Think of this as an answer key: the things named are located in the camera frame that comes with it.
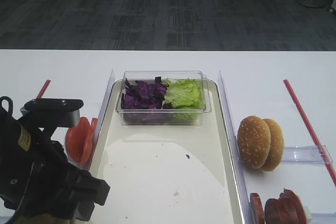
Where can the stacked brown meat patties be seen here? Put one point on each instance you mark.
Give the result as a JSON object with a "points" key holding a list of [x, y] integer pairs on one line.
{"points": [[287, 208]]}

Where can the right red strip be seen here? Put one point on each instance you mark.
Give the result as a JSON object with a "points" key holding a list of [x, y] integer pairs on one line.
{"points": [[309, 129]]}

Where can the front tomato slice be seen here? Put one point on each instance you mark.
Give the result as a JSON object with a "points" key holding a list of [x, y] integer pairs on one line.
{"points": [[75, 139]]}

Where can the sesame bun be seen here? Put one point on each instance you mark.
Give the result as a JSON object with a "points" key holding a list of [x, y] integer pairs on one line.
{"points": [[276, 146], [253, 140]]}

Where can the right clear divider rail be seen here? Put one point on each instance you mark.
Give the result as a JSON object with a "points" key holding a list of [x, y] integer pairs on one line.
{"points": [[243, 196]]}

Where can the clear meat pusher track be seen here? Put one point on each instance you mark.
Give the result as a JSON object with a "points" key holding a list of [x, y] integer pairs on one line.
{"points": [[323, 219]]}

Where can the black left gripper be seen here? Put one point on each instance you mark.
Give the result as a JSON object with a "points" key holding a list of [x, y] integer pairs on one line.
{"points": [[34, 186]]}

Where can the left red strip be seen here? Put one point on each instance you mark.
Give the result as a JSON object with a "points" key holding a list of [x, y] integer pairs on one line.
{"points": [[43, 89]]}

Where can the white meat pusher block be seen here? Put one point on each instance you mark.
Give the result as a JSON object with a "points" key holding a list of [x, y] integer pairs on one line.
{"points": [[308, 214]]}

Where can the green lettuce leaves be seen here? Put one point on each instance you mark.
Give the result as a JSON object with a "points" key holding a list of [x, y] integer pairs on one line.
{"points": [[186, 93]]}

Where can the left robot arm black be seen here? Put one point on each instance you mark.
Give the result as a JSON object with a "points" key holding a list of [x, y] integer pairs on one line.
{"points": [[32, 137]]}

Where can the front red meat slice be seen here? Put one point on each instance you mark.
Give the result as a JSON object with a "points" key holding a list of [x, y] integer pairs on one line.
{"points": [[257, 208]]}

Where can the red strip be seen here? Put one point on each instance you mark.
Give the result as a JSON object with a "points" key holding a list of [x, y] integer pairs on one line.
{"points": [[309, 129], [43, 89]]}

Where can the front sesame bun top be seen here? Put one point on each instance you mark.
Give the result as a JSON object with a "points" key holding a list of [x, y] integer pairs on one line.
{"points": [[253, 140]]}

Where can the rear sesame bun top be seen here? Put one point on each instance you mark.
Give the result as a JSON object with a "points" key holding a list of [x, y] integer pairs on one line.
{"points": [[276, 146]]}

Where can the purple cabbage leaves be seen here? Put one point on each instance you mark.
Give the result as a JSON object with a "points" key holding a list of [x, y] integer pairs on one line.
{"points": [[144, 95]]}

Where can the white metal tray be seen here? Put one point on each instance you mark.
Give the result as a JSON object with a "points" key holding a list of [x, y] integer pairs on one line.
{"points": [[166, 173]]}

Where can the rear tomato slice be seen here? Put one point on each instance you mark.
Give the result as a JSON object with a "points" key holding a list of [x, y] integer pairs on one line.
{"points": [[88, 144]]}

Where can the clear plastic salad container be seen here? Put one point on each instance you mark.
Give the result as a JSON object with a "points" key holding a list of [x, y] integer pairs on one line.
{"points": [[175, 116]]}

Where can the tomato slice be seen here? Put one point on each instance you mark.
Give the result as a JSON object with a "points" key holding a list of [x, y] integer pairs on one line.
{"points": [[75, 139], [88, 144]]}

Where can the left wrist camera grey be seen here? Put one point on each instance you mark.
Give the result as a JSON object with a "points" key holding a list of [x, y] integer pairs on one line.
{"points": [[49, 113]]}

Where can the clear bun pusher track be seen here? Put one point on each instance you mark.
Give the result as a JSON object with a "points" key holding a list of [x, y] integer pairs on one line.
{"points": [[307, 155]]}

